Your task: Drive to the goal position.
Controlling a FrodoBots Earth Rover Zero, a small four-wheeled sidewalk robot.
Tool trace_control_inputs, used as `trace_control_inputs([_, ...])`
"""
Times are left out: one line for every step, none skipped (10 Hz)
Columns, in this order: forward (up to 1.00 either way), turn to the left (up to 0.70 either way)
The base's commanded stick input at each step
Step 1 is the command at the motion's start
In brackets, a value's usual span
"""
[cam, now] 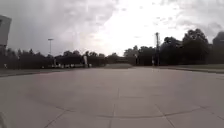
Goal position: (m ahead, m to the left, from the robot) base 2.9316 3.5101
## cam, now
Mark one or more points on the pale upright sign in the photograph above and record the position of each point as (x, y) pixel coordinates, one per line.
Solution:
(85, 61)

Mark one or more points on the grey concrete slab pavement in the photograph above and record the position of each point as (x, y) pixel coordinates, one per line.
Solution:
(110, 93)

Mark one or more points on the tall light pole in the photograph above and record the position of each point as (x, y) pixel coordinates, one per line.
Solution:
(50, 46)

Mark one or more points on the row of dark trees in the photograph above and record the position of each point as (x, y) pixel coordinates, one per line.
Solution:
(186, 50)

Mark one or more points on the grass strip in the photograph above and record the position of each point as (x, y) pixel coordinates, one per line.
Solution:
(200, 67)

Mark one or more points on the long pale multi-storey building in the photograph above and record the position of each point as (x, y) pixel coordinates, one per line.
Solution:
(4, 30)

